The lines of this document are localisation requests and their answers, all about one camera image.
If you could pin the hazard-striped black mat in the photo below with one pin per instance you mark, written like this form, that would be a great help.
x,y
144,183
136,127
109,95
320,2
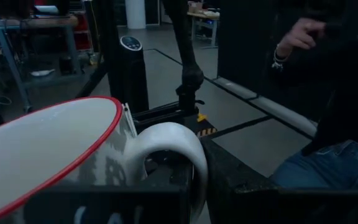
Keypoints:
x,y
207,132

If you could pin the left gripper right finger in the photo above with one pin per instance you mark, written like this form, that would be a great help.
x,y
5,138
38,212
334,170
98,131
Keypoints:
x,y
259,205

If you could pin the person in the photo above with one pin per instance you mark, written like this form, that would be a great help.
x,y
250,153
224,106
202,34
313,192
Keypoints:
x,y
346,93

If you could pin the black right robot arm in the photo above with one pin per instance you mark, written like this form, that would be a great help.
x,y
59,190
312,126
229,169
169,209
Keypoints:
x,y
182,31

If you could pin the black tower fan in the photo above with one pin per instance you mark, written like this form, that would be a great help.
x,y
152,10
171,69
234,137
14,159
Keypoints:
x,y
129,77

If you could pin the white mug red rim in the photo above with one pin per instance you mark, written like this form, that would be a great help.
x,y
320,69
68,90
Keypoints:
x,y
42,146

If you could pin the black partition panel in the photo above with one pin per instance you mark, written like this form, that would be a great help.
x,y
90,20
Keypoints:
x,y
244,37

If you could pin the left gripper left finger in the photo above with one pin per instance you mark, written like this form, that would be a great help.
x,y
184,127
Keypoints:
x,y
104,205

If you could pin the black metal table frame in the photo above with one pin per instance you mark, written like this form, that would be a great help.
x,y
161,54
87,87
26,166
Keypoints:
x,y
154,113

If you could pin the person's hand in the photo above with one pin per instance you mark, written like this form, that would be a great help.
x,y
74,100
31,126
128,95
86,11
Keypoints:
x,y
300,34

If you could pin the light wooden table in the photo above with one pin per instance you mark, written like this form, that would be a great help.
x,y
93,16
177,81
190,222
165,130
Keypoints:
x,y
204,15

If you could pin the white pillar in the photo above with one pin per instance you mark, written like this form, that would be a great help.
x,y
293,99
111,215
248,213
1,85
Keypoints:
x,y
135,14

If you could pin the metal workbench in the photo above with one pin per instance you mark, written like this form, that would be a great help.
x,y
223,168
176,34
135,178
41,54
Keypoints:
x,y
26,21

